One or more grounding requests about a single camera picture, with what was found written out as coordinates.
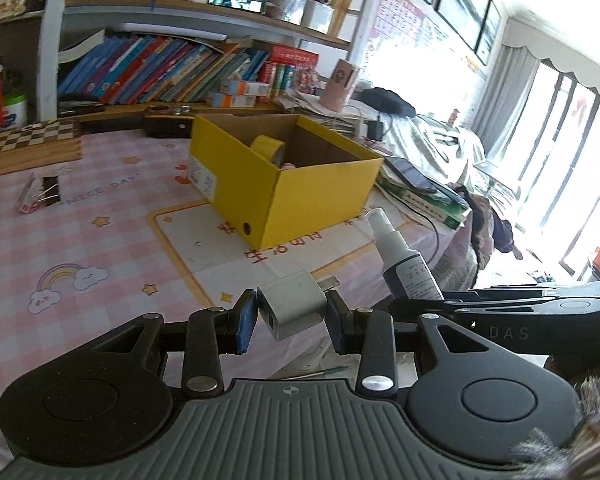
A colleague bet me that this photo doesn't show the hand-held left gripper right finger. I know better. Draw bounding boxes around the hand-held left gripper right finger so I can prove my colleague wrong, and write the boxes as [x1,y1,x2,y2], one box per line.
[325,290,518,395]

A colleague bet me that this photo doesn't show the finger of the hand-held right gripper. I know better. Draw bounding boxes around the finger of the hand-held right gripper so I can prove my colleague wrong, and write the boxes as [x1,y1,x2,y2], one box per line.
[472,282,600,297]
[387,295,600,322]

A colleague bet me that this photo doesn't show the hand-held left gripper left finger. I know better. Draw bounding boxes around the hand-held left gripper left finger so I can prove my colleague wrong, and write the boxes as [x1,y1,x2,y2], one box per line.
[92,288,258,393]

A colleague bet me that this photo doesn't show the white spray bottle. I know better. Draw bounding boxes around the white spray bottle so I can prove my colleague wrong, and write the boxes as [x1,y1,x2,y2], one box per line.
[365,207,445,306]

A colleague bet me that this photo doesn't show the grey charger adapter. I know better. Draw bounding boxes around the grey charger adapter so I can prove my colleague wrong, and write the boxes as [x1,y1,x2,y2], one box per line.
[256,270,342,342]

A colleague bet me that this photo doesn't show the yellow cardboard box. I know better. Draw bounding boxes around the yellow cardboard box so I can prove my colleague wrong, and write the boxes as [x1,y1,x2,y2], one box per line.
[188,113,385,251]

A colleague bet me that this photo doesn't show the yellow tape roll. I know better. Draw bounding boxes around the yellow tape roll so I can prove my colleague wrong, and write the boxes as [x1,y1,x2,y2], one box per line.
[250,135,287,166]

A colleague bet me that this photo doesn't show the dark clothing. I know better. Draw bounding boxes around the dark clothing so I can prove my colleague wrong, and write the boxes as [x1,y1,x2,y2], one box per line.
[466,194,525,262]

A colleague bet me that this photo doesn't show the green book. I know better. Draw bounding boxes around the green book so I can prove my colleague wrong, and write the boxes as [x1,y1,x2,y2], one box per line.
[376,170,473,232]

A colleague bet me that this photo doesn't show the dark blue smartphone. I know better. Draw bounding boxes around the dark blue smartphone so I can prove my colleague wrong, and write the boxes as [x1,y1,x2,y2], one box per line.
[384,156,444,197]

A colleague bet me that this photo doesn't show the white curtain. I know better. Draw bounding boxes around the white curtain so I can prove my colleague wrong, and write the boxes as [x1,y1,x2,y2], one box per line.
[480,42,600,291]

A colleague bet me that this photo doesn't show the grey quilt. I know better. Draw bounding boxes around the grey quilt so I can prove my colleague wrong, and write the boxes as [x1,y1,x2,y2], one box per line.
[380,110,492,202]

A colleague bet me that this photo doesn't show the black cap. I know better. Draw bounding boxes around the black cap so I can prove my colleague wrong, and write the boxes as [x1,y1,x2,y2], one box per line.
[352,87,417,117]

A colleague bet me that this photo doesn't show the black wooden box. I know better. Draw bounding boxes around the black wooden box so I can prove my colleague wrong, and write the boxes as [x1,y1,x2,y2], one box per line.
[144,102,195,139]

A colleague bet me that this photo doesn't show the pile of papers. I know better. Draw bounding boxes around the pile of papers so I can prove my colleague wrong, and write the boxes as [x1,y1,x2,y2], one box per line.
[280,87,376,133]

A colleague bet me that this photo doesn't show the orange white small box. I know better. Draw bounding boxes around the orange white small box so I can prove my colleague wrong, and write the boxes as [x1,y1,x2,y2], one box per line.
[207,92,257,109]
[220,79,272,97]

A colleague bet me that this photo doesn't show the black binder clip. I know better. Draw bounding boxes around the black binder clip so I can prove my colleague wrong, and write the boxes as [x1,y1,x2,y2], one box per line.
[39,176,64,207]

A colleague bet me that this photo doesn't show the binder clips packet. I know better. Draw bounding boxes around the binder clips packet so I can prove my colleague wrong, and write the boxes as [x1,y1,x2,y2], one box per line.
[17,172,41,214]

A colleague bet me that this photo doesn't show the row of colourful books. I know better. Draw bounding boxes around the row of colourful books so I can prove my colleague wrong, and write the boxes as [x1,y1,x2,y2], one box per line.
[57,34,272,106]

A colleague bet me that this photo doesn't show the black stapler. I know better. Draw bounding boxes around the black stapler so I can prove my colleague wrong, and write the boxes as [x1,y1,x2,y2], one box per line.
[57,92,106,117]

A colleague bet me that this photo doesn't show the wooden checkerboard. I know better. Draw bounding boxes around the wooden checkerboard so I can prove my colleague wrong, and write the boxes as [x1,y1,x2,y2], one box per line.
[0,119,83,181]

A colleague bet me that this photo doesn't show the wooden bookshelf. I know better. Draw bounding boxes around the wooden bookshelf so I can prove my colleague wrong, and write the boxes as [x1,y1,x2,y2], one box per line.
[0,0,381,136]

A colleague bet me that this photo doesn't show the white canister green lid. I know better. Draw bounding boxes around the white canister green lid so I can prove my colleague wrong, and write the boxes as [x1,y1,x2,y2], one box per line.
[0,91,30,129]

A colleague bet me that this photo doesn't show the clear pen holder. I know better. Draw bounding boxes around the clear pen holder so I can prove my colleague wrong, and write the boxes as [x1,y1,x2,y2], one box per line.
[267,0,337,34]

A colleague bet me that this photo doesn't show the pink wall poster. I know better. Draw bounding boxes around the pink wall poster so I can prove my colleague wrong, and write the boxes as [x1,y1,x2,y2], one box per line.
[362,0,433,63]

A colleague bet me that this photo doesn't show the white shelf frame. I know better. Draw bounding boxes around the white shelf frame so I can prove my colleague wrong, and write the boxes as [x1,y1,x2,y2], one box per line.
[37,0,228,121]

